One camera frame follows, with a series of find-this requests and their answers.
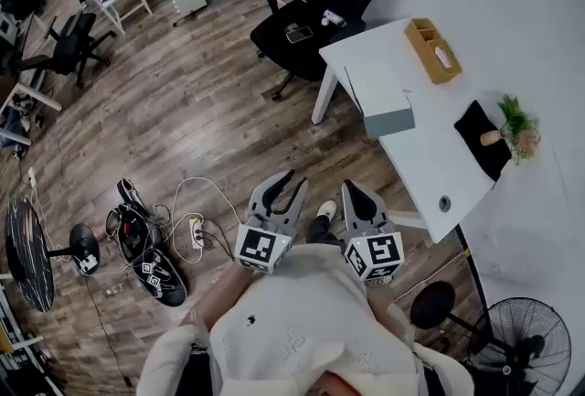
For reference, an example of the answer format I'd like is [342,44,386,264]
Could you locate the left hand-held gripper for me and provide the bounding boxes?
[234,169,310,275]

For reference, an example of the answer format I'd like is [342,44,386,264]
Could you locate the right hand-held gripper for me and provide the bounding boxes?
[341,180,406,284]

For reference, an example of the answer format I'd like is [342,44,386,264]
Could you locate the person's right forearm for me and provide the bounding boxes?
[367,283,403,331]

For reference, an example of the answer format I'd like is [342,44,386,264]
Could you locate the person's left forearm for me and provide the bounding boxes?
[196,268,255,331]

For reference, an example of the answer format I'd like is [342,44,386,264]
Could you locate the person's black trousers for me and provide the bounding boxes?
[304,214,346,249]

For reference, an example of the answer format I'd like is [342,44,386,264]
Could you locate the white power strip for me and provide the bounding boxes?
[188,216,206,252]

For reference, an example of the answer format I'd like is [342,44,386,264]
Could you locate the person's cream knit sweater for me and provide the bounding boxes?
[136,242,474,396]

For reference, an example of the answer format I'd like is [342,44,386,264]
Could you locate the black cloth pouch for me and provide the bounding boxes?
[453,100,513,183]

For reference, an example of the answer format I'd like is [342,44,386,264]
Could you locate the pink ceramic vase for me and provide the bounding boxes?
[479,128,504,147]

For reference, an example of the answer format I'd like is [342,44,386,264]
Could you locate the white smartphone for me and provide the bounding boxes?
[285,26,314,44]

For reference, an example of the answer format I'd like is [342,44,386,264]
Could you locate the artificial green plant pink flowers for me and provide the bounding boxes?
[496,93,542,166]

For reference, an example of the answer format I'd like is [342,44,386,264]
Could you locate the small white handheld device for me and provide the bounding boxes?
[321,8,347,28]

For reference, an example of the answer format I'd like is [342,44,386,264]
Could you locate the black swivel chair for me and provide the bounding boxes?
[17,9,118,89]

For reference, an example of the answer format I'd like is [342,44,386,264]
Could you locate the white power cable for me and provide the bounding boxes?
[168,176,243,265]

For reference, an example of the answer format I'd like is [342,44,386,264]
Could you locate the black pedestal fan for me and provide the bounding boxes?
[409,280,573,396]
[4,197,101,313]

